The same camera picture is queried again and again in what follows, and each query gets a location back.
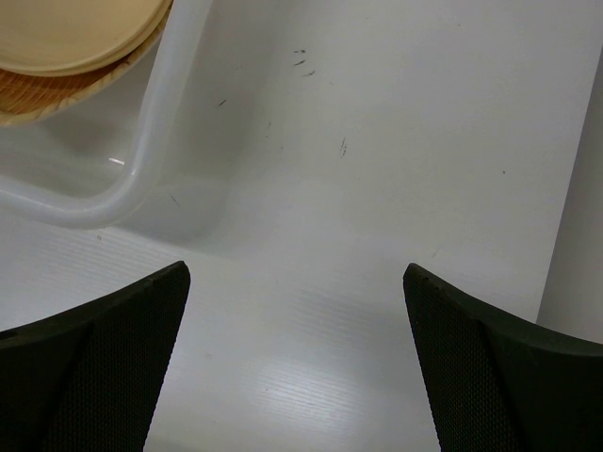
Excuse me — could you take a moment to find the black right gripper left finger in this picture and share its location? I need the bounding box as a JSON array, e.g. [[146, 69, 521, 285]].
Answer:
[[1, 262, 190, 451]]

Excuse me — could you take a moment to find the woven bamboo tray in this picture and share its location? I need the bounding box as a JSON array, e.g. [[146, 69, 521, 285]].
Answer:
[[1, 1, 172, 127]]

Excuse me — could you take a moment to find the yellow bear plate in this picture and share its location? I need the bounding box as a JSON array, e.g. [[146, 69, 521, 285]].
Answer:
[[1, 0, 171, 76], [66, 4, 171, 75]]

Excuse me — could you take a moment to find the translucent white plastic bin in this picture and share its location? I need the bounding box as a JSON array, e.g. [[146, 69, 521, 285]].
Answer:
[[1, 1, 287, 241]]

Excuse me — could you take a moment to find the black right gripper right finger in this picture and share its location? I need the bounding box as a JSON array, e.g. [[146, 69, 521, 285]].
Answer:
[[403, 264, 602, 451]]

